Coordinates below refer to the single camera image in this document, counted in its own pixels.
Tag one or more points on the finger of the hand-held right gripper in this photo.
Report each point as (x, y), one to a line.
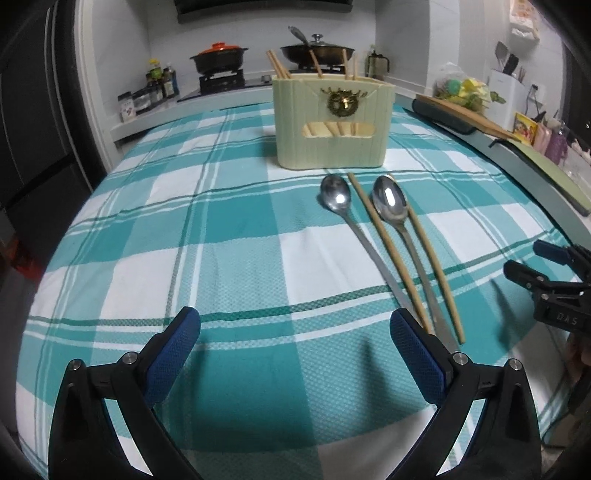
(524, 274)
(549, 249)

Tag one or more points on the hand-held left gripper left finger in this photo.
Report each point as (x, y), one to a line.
(171, 357)

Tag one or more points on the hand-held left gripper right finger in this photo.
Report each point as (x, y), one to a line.
(418, 357)

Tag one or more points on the cream utensil holder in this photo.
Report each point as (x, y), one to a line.
(332, 134)

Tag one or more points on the person's right hand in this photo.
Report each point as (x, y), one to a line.
(578, 357)

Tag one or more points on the green cutting board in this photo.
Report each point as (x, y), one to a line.
(554, 173)

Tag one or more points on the garlic bulbs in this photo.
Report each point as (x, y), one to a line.
(581, 150)

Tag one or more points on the purple bottle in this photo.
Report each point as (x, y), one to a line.
(556, 145)

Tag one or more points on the pink cup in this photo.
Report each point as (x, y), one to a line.
(543, 137)

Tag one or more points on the teal white checkered tablecloth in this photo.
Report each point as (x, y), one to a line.
(207, 240)

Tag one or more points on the yellow snack packet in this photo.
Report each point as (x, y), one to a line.
(524, 127)

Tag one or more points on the wooden cutting board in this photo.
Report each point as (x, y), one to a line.
(466, 114)

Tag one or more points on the white kitchen tool holder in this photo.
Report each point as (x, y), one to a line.
(507, 94)

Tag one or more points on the plastic bag of sponges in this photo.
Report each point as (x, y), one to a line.
(461, 88)

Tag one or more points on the black kitchen turner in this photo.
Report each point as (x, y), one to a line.
(510, 64)

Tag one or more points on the grey spatula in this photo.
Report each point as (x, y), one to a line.
(501, 53)

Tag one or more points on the hanging plastic bag holder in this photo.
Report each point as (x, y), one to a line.
(524, 18)

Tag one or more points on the glass jug with dark lid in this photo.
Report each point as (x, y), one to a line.
(377, 64)

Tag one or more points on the white-label spice jar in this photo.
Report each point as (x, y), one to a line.
(124, 107)

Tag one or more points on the dark spice jar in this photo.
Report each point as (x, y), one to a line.
(141, 99)
(155, 94)

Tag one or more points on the black gas cooktop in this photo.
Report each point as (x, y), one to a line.
(217, 87)

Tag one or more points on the dark sauce bottle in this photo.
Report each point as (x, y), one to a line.
(169, 81)

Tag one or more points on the dark grey refrigerator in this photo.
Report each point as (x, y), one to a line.
(37, 115)

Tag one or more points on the yellow-capped oil bottle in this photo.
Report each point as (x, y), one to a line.
(154, 74)

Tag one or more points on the wok with glass lid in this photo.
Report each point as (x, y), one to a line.
(318, 51)

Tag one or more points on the black pot with orange lid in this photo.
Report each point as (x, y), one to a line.
(218, 57)

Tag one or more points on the metal ladle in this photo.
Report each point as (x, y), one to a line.
(298, 34)

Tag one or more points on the black range hood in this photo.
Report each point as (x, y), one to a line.
(263, 4)

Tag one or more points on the wall socket with plug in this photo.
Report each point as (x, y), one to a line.
(535, 90)

